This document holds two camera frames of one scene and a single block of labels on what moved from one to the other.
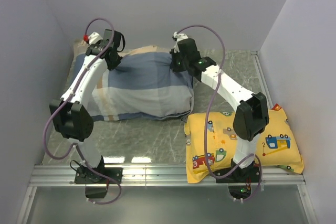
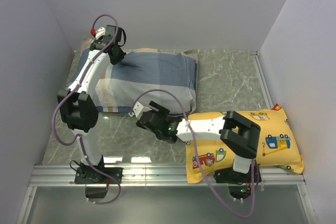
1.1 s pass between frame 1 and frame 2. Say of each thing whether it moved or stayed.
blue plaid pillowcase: stayed
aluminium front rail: stayed
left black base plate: stayed
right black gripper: moved
